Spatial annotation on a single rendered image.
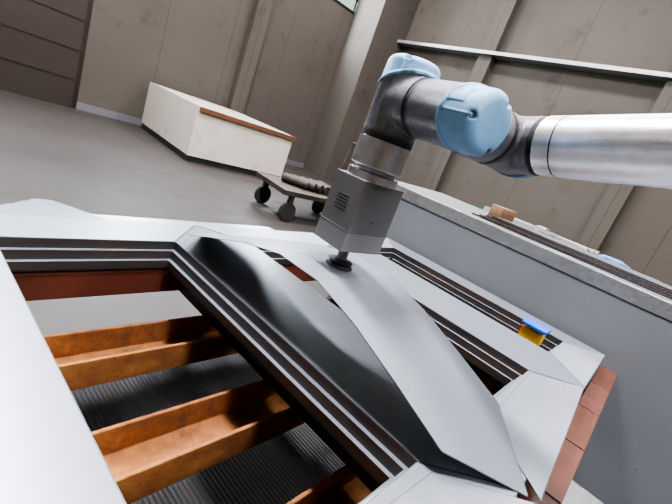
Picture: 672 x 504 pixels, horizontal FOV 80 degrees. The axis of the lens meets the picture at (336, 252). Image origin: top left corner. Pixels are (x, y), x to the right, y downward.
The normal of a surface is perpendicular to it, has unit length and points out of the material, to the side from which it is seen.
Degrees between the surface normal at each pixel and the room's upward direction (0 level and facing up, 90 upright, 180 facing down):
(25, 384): 0
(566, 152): 112
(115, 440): 90
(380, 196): 90
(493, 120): 90
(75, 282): 90
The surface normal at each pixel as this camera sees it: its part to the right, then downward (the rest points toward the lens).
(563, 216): -0.70, -0.05
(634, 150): -0.82, 0.23
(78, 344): 0.69, 0.43
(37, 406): 0.34, -0.90
